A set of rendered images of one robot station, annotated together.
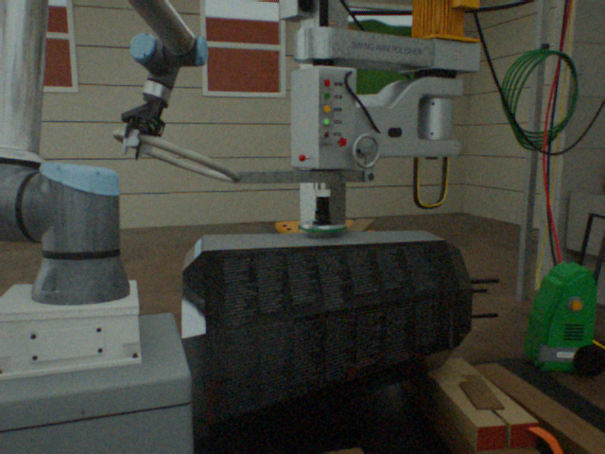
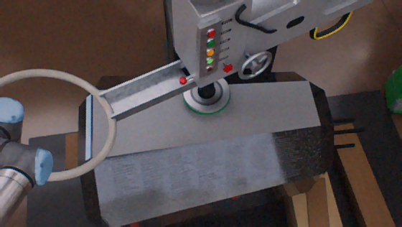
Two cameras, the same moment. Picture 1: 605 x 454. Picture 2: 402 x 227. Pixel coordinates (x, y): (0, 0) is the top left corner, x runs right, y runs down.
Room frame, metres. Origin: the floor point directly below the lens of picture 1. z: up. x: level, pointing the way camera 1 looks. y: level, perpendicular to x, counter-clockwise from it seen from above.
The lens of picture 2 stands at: (1.37, -0.11, 2.64)
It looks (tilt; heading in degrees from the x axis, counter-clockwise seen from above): 61 degrees down; 2
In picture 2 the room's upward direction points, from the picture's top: 2 degrees clockwise
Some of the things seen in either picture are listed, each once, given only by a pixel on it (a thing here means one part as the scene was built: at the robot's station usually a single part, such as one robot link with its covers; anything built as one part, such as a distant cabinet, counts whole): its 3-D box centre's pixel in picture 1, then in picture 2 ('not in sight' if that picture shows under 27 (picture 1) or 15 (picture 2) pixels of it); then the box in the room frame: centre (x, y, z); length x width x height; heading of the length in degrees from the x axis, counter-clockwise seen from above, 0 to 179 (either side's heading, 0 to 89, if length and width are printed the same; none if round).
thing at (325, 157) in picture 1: (337, 123); (227, 20); (2.48, -0.16, 1.36); 0.36 x 0.22 x 0.45; 122
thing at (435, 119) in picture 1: (433, 119); not in sight; (2.78, -0.65, 1.38); 0.19 x 0.19 x 0.20
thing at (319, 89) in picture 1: (324, 109); (207, 49); (2.30, -0.10, 1.41); 0.08 x 0.03 x 0.28; 122
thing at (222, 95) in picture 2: (321, 223); (206, 92); (2.43, -0.10, 0.91); 0.21 x 0.21 x 0.01
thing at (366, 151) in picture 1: (361, 150); (250, 59); (2.40, -0.26, 1.23); 0.15 x 0.10 x 0.15; 122
